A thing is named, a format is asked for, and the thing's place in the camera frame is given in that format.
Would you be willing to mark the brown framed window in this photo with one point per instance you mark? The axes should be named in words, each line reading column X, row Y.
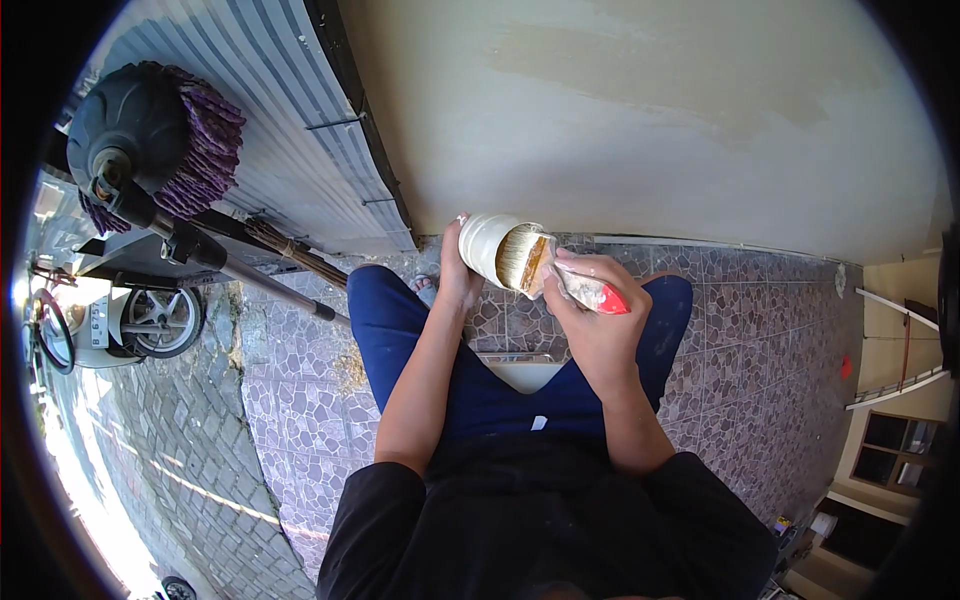
column 896, row 450

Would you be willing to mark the person's right hand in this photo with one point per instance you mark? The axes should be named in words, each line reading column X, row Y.
column 604, row 334

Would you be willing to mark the white plastic jar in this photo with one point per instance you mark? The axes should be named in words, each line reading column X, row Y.
column 484, row 244

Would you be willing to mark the grey striped roller shutter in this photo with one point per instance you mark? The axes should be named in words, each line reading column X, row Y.
column 262, row 112

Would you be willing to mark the purple strand mop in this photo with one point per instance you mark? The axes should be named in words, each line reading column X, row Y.
column 142, row 142

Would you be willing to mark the person's left fingers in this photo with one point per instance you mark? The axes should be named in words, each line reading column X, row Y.
column 458, row 225

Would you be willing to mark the person's right thumb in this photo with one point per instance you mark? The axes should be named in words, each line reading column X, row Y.
column 579, row 262

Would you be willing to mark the straw broom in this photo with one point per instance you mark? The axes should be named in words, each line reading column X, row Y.
column 296, row 251

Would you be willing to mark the black car wheel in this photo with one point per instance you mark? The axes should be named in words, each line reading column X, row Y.
column 178, row 589

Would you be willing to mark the white scooter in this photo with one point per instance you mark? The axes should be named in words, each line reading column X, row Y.
column 150, row 319

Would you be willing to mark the person's body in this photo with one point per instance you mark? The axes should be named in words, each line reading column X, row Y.
column 540, row 525

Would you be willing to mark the small red object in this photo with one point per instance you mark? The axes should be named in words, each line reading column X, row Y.
column 846, row 367

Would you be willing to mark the red bicycle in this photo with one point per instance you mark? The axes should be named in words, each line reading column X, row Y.
column 52, row 330

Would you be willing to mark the person's left hand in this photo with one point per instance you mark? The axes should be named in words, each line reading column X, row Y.
column 456, row 274

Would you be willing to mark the person's legs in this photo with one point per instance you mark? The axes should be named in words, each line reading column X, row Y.
column 487, row 397

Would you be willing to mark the person's right fingers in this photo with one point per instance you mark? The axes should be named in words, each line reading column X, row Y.
column 559, row 296

